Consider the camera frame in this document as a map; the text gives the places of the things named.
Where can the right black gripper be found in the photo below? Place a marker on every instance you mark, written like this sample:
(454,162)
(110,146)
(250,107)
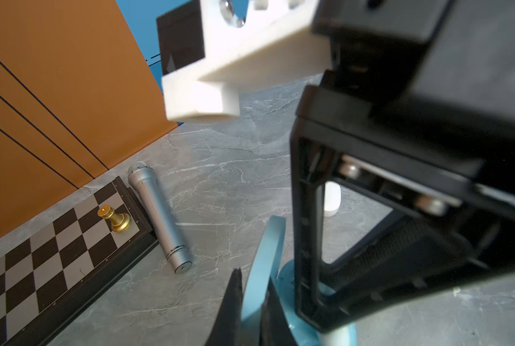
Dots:
(421,99)

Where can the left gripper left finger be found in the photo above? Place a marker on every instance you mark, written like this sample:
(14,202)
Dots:
(227,325)

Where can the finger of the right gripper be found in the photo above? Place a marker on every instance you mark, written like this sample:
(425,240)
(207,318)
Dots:
(307,199)
(403,258)

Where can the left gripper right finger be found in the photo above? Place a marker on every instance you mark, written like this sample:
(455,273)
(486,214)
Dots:
(274,329)

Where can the white earbud charging case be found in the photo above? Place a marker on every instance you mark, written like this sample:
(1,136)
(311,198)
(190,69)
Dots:
(332,199)

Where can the blue earbud charging case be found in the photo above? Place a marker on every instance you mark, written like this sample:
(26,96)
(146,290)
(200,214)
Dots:
(266,266)

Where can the gold chess pawn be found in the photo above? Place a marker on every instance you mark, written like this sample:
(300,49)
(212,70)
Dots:
(119,221)

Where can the silver microphone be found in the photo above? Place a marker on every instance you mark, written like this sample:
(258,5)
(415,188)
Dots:
(144,181)

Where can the black white chessboard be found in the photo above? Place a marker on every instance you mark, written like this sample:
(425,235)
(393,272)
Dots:
(49,279)

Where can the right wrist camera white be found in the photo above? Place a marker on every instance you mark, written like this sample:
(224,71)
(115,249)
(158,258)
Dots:
(274,44)

